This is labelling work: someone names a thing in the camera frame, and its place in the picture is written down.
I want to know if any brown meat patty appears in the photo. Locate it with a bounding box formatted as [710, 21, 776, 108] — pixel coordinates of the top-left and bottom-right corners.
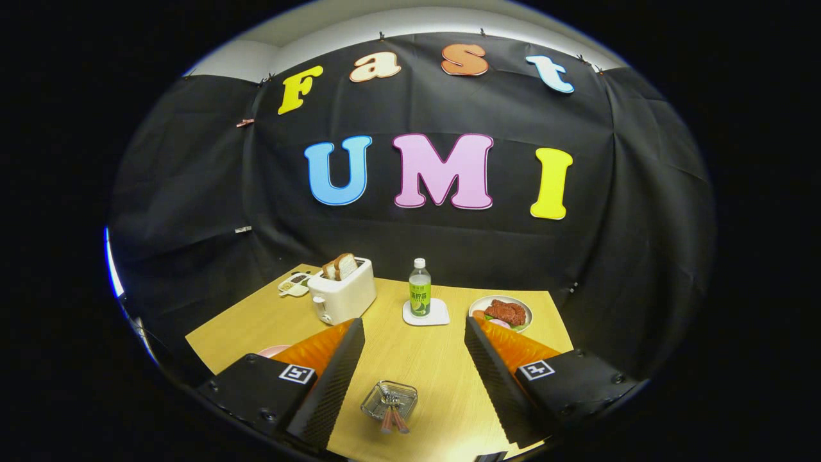
[484, 299, 527, 326]

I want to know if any sectioned white condiment dish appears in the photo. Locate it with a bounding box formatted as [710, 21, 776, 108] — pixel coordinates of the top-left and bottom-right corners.
[278, 272, 315, 298]

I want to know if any white coaster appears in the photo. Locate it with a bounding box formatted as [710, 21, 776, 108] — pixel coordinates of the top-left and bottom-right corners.
[402, 298, 451, 327]

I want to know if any spoon with checked handle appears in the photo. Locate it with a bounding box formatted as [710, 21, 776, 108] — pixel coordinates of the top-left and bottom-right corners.
[388, 391, 411, 434]

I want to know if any green tea bottle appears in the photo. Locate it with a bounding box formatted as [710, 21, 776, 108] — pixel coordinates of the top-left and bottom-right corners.
[409, 258, 432, 318]

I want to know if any perforated metal tray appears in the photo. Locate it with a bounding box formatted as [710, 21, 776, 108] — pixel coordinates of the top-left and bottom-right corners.
[360, 381, 419, 422]

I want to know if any fork with checked handle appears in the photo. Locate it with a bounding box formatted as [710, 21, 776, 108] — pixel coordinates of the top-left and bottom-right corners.
[378, 385, 396, 435]

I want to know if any white toaster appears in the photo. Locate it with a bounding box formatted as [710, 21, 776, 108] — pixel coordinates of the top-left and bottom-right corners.
[307, 257, 378, 327]

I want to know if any white plate with food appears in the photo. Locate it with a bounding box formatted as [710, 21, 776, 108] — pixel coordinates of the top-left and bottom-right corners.
[468, 295, 534, 334]

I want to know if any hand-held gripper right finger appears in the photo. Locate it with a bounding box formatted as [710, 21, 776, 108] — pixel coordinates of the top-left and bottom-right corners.
[463, 316, 642, 450]

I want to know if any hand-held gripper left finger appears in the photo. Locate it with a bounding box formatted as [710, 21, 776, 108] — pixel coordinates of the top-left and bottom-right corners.
[196, 318, 366, 453]

